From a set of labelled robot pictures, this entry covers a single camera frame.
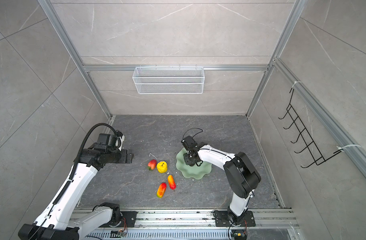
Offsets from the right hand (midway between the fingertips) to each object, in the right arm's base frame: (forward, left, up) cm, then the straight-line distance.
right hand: (190, 157), depth 93 cm
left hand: (-5, +35, +17) cm, 39 cm away
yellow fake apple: (-7, +17, +3) cm, 18 cm away
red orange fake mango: (-15, +11, 0) cm, 19 cm away
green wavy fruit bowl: (-8, -3, -3) cm, 9 cm away
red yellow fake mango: (-19, +17, 0) cm, 26 cm away
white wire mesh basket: (+45, +13, +27) cm, 54 cm away
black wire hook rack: (-9, -53, +28) cm, 61 cm away
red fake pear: (-5, +23, +1) cm, 24 cm away
